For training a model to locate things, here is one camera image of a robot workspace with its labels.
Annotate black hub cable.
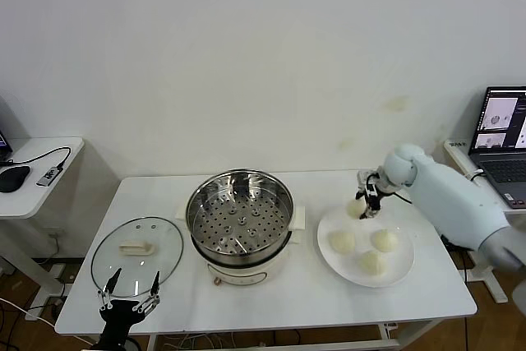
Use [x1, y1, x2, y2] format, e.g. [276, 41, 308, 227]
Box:
[0, 145, 71, 173]

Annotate stainless steel steamer basket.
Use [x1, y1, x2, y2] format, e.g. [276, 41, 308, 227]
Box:
[184, 169, 296, 264]

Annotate white side table with mouse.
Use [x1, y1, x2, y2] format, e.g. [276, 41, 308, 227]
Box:
[0, 136, 85, 298]

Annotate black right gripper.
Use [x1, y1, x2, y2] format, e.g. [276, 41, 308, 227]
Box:
[354, 169, 395, 220]

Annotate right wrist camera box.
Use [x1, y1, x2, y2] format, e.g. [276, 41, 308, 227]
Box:
[356, 169, 377, 191]

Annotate white main table frame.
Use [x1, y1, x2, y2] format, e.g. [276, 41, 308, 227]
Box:
[84, 320, 443, 351]

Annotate black computer mouse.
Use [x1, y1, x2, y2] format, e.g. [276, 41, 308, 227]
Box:
[0, 164, 32, 194]

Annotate grey open laptop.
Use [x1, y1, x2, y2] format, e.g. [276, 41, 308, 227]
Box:
[468, 85, 526, 210]

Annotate white side table with laptop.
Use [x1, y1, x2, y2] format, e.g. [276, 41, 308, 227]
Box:
[441, 139, 526, 305]

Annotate round glass pot lid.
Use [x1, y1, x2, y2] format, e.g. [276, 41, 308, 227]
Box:
[90, 215, 184, 299]

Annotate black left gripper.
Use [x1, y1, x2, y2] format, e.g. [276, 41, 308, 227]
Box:
[97, 267, 162, 346]

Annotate white floor cable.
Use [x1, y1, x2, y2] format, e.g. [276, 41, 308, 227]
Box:
[0, 297, 57, 331]

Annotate grey usb hub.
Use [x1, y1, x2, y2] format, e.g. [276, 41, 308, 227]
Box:
[35, 164, 63, 187]

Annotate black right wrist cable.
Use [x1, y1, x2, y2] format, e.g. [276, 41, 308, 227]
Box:
[384, 188, 413, 205]

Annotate white steamed baozi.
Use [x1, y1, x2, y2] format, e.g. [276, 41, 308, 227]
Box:
[327, 229, 357, 254]
[346, 199, 365, 219]
[358, 249, 388, 277]
[371, 228, 399, 253]

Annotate black power cable with adapter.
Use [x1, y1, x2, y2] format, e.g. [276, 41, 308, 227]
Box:
[439, 234, 473, 283]

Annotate dark screen device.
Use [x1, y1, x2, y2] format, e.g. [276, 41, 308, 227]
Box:
[0, 128, 13, 164]

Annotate cream electric cooker base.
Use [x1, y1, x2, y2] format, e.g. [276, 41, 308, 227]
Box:
[175, 201, 307, 289]

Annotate white round plate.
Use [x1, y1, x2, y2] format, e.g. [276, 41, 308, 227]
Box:
[316, 202, 415, 289]

